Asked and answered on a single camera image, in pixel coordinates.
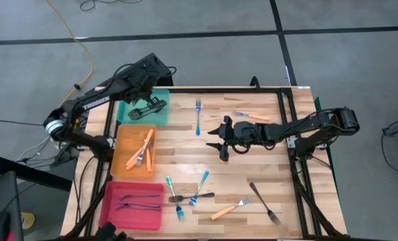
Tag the black floor beam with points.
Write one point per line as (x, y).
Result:
(34, 174)

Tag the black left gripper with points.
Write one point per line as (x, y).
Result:
(140, 83)

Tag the red plastic bin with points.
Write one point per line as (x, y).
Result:
(135, 219)

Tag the dark rounded object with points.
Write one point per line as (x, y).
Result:
(108, 232)

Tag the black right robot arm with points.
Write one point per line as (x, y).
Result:
(302, 127)

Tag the black metal fork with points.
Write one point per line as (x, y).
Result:
(262, 201)
(133, 115)
(202, 195)

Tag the black clamp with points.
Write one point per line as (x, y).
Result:
(255, 82)

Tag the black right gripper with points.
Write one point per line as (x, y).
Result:
(245, 134)

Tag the orange plastic bin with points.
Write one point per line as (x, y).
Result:
(121, 140)

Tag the iridescent purple fork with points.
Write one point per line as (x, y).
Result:
(152, 208)

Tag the green board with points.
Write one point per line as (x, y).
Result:
(320, 103)

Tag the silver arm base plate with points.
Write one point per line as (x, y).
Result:
(290, 142)

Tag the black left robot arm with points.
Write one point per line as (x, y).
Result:
(95, 100)

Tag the teal plastic bin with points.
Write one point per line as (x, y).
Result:
(162, 118)

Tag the scattered forks on table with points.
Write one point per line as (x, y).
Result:
(218, 90)

